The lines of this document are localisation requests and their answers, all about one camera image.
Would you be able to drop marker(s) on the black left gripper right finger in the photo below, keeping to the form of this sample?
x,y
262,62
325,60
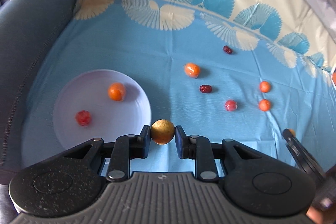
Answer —
x,y
231,154

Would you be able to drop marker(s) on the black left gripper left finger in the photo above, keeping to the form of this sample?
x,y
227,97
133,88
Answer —
x,y
94,152

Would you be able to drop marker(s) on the yellow-brown round fruit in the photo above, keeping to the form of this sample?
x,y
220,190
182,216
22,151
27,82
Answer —
x,y
162,131

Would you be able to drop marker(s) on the dark red jujube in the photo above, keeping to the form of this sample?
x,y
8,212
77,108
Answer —
x,y
227,50
206,89

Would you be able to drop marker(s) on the small orange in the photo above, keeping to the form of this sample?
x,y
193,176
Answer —
x,y
265,105
265,87

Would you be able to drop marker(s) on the person's right hand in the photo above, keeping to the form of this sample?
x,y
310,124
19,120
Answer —
x,y
320,217

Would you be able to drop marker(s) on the wrapped red fruit in plate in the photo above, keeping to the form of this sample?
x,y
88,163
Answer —
x,y
83,118

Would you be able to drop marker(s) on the wrapped pink-red fruit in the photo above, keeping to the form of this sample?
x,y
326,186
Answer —
x,y
231,105

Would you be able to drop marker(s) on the wrapped orange in plate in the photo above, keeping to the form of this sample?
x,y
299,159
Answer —
x,y
117,92

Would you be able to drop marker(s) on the light purple plate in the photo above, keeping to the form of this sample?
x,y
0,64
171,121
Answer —
x,y
110,119

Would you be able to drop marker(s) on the wrapped orange on cloth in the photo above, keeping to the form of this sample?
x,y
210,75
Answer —
x,y
192,70

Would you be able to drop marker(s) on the blue patterned tablecloth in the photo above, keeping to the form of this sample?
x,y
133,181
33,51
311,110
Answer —
x,y
282,42

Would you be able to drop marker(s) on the blue fabric sofa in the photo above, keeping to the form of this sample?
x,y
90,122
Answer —
x,y
29,28

